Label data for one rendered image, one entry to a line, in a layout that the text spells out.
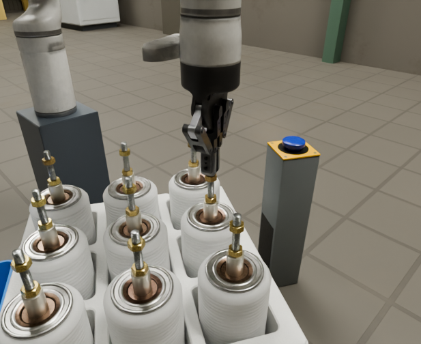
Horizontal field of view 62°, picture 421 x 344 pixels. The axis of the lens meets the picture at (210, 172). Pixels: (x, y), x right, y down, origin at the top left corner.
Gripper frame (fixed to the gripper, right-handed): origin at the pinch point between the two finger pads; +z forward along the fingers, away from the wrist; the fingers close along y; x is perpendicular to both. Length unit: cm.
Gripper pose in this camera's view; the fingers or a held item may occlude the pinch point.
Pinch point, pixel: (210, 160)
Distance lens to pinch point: 50.1
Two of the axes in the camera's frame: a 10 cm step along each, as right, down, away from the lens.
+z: 0.0, 8.7, 5.0
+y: 3.7, -4.6, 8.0
